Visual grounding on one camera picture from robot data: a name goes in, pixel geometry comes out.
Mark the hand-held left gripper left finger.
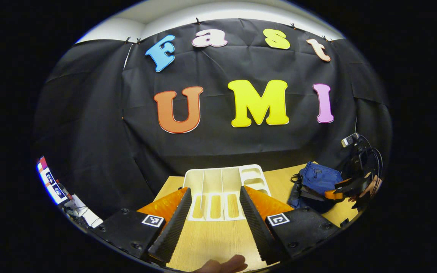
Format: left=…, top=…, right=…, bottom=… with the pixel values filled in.
left=91, top=187, right=192, bottom=265

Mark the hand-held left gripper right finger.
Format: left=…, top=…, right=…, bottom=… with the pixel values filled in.
left=239, top=185, right=341, bottom=266

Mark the blue schoolbag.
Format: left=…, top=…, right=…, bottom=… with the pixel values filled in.
left=288, top=161, right=344, bottom=213

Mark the cream plastic bookshelf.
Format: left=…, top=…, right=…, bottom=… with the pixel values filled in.
left=182, top=164, right=272, bottom=221

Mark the white plastic object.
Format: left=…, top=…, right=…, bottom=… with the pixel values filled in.
left=65, top=193, right=103, bottom=228

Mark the black backdrop cloth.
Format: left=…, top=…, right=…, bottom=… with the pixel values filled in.
left=33, top=18, right=393, bottom=224

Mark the colourful printed banner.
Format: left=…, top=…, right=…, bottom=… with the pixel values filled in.
left=36, top=156, right=69, bottom=205

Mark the black cable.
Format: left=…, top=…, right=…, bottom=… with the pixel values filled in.
left=359, top=135, right=384, bottom=179

